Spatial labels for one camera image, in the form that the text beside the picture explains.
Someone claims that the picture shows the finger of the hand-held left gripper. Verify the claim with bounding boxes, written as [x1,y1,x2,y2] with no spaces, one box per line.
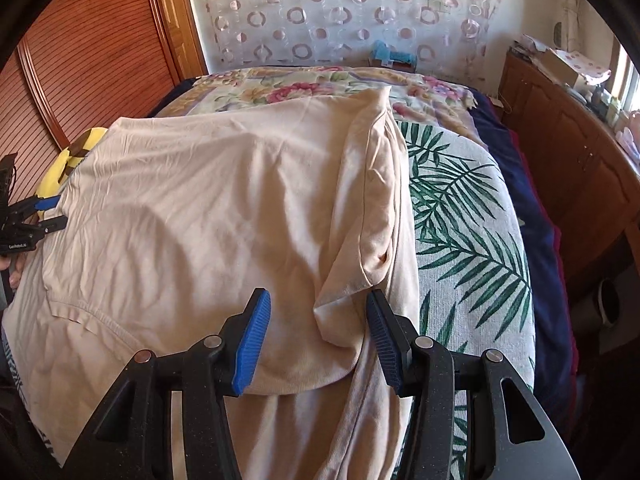
[30,215,68,236]
[10,196,60,221]

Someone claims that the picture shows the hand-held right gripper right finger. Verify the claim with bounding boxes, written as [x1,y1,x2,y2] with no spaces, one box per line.
[366,289,581,480]

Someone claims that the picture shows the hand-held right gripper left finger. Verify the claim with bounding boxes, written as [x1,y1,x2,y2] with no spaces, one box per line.
[65,287,273,480]

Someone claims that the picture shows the beige printed t-shirt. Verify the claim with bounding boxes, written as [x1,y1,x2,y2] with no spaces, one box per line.
[2,85,421,480]

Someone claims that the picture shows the person's left hand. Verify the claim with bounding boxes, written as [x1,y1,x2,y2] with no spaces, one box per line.
[0,252,28,291]

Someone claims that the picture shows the yellow plush toy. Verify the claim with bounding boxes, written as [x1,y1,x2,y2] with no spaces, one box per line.
[37,127,108,221]

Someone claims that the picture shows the palm leaf printed blanket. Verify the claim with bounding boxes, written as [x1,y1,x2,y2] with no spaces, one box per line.
[0,120,536,480]

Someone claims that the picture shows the wooden slatted wardrobe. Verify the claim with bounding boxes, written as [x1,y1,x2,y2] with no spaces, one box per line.
[0,0,208,211]

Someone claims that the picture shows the white round container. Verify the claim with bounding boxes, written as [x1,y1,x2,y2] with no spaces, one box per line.
[572,275,623,336]

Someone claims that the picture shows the floral quilt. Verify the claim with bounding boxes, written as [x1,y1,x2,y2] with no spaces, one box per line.
[152,65,481,151]

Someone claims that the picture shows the wooden sideboard cabinet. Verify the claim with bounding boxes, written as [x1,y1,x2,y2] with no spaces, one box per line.
[500,47,640,281]

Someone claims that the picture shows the blue toy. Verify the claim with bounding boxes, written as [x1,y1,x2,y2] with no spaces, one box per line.
[369,40,418,71]

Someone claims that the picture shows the pale pink bottle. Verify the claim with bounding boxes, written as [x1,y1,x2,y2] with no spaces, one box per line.
[617,110,640,161]

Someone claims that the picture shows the cardboard box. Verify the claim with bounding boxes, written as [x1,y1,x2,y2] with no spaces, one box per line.
[542,49,583,86]

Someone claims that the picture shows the stack of papers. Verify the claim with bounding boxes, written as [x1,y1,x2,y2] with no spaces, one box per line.
[510,34,548,61]

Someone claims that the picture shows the circle patterned sheer curtain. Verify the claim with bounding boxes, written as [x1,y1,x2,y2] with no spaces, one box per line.
[197,0,506,81]

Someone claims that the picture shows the polka dot cloth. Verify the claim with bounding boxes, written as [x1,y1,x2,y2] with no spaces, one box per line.
[565,50,613,88]

